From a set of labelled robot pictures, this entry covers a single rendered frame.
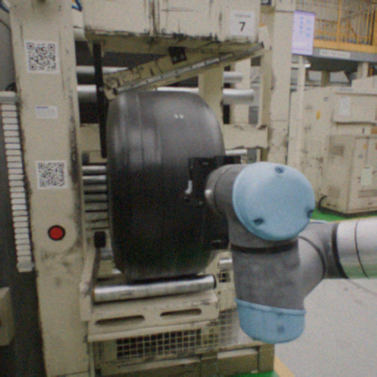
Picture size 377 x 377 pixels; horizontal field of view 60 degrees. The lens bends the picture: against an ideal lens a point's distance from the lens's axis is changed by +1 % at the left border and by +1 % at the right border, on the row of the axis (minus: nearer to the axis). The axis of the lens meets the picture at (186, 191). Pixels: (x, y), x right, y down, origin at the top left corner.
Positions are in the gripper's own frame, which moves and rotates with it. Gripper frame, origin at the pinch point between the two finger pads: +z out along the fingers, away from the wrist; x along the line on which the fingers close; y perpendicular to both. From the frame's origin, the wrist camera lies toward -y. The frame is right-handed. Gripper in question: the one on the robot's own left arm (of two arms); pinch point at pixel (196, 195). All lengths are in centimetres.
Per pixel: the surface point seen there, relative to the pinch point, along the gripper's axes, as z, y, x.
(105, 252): 52, -24, 20
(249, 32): 48, 53, -31
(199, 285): 23.5, -27.6, -6.7
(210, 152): 10.1, 9.0, -5.9
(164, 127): 12.6, 14.9, 4.5
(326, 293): 169, -98, -152
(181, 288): 23.6, -28.0, -1.4
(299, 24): 344, 196, -226
